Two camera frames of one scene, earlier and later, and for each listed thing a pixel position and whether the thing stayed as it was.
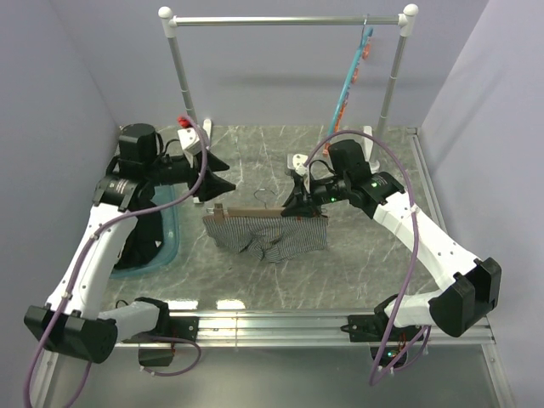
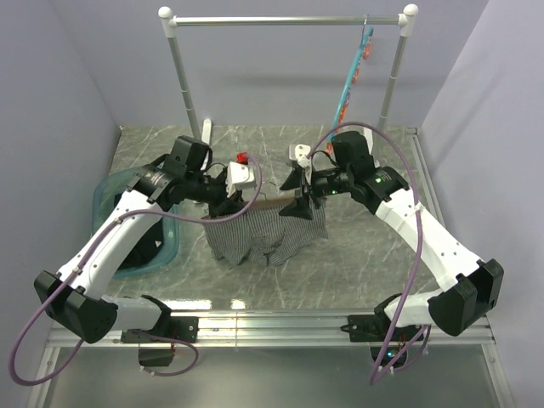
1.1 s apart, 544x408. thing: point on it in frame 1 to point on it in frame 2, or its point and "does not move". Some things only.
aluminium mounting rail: x=305 y=331 does not move
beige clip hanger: x=220 y=213 to x=257 y=202
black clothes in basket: x=145 y=240 does not move
